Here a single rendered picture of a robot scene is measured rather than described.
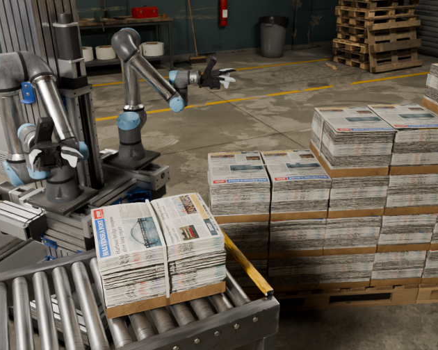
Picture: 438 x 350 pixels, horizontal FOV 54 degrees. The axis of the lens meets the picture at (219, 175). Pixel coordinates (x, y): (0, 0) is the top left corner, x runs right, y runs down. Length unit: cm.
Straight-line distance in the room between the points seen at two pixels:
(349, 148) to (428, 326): 112
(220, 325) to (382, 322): 143
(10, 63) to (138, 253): 91
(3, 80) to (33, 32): 34
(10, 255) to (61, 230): 82
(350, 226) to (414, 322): 69
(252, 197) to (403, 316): 114
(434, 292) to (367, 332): 49
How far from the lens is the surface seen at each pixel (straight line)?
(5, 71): 181
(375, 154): 217
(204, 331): 134
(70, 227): 205
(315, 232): 227
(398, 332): 262
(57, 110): 176
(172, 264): 132
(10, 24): 218
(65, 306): 150
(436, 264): 270
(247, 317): 139
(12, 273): 170
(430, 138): 225
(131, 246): 129
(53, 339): 141
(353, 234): 235
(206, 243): 131
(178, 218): 140
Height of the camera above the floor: 177
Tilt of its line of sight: 26 degrees down
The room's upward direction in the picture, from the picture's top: straight up
